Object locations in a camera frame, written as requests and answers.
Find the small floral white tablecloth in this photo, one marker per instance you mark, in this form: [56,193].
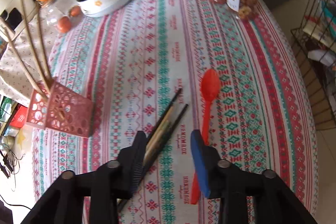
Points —
[54,63]

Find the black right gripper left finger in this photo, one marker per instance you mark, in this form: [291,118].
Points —
[131,162]

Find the black wire storage rack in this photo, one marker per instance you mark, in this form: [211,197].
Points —
[314,48]

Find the black chopstick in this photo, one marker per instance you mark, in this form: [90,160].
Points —
[162,123]
[168,136]

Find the striped patterned tablecloth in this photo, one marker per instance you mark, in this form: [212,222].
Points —
[131,64]

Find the light bamboo chopstick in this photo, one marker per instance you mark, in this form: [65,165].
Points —
[153,148]

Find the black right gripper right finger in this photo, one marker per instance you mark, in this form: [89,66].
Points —
[205,160]

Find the pink perforated plastic utensil basket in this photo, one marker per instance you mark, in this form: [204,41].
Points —
[64,110]

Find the clear glass jar wooden lid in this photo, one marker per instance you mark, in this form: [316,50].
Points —
[63,15]

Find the plain wooden chopstick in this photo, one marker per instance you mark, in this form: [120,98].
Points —
[32,48]

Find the red plastic spoon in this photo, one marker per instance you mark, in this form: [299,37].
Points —
[210,86]

